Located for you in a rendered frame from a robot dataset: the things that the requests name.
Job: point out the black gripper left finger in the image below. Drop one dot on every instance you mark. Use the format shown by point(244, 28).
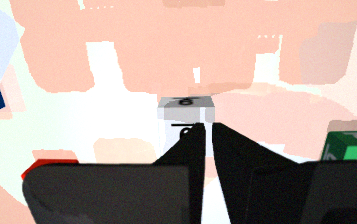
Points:
point(168, 191)

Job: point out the green block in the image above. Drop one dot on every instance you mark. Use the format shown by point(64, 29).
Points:
point(340, 145)

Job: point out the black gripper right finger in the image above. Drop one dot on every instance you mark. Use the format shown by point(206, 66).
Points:
point(260, 186)

